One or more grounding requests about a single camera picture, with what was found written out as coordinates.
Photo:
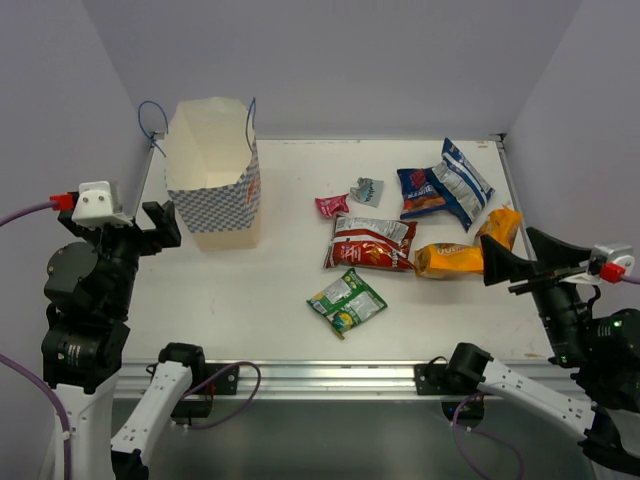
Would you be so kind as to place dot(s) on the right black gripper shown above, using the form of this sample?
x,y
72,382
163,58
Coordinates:
x,y
501,263

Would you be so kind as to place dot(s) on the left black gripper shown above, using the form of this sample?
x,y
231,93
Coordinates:
x,y
138,238

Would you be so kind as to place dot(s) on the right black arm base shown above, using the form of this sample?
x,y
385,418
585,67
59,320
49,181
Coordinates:
x,y
430,380

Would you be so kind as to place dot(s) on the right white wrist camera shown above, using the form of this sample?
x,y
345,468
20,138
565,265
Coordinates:
x,y
609,263

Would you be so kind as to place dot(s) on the green yellow snack packet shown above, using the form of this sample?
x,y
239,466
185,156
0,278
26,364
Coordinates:
x,y
347,303

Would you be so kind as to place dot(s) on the pink candy packet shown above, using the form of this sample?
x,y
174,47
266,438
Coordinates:
x,y
328,207

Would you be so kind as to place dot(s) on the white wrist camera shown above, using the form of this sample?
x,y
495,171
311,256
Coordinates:
x,y
609,263
98,205

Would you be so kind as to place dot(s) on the orange snack bag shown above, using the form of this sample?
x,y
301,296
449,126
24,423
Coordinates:
x,y
441,260

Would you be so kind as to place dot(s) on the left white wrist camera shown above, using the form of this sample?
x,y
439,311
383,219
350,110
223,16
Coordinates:
x,y
98,205

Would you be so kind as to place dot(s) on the grey small snack packet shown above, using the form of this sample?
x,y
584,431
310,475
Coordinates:
x,y
368,191

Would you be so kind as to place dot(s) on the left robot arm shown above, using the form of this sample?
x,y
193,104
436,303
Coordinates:
x,y
89,289

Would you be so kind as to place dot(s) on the red chips bag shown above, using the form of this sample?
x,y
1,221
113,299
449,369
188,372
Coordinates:
x,y
371,243

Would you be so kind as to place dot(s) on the yellow candy bag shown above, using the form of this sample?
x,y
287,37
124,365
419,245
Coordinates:
x,y
502,225

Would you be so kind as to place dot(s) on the blue Burts chips bag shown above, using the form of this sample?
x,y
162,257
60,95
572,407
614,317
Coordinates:
x,y
453,185

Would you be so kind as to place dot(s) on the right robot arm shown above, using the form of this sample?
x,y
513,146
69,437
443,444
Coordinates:
x,y
601,352

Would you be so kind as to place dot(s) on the blue checkered paper bag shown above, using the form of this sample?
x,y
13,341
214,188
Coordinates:
x,y
212,171

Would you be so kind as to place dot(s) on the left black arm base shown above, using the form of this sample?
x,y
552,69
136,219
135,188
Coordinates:
x,y
186,411

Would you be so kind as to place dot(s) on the aluminium front rail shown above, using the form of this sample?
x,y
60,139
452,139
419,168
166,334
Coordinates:
x,y
336,380

